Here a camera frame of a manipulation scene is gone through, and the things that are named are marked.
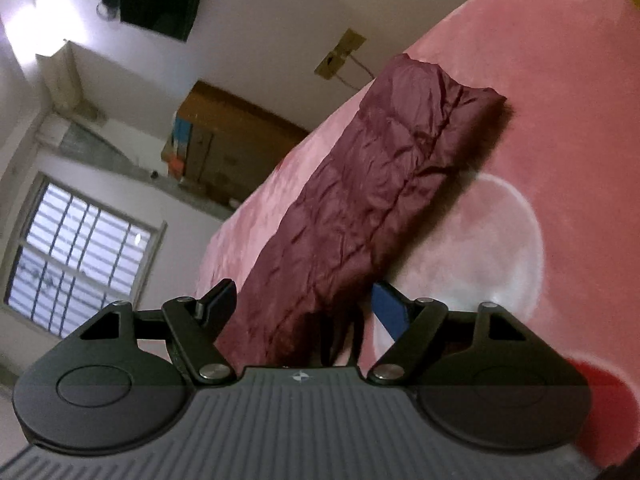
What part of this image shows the wooden cabinet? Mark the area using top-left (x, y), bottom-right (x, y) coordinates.
top-left (161, 80), bottom-right (310, 221)

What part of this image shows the socket cable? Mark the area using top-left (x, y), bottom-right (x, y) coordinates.
top-left (345, 55), bottom-right (377, 82)

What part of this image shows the barred window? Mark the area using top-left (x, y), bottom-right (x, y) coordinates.
top-left (2, 172), bottom-right (168, 341)

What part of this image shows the grey patterned curtain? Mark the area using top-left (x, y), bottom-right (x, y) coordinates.
top-left (37, 115), bottom-right (171, 183)

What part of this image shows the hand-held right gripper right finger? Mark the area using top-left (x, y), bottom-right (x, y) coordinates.
top-left (367, 280), bottom-right (532, 388)

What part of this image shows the brass wall socket plate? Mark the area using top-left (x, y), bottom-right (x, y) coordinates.
top-left (336, 29), bottom-right (367, 56)
top-left (314, 51), bottom-right (346, 81)

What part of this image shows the maroon puffer jacket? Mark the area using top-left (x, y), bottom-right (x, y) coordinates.
top-left (212, 54), bottom-right (508, 368)

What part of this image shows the blue box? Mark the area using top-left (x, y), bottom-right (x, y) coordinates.
top-left (170, 117), bottom-right (194, 154)

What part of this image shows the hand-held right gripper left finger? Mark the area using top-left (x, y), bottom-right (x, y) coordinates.
top-left (77, 278), bottom-right (238, 387)

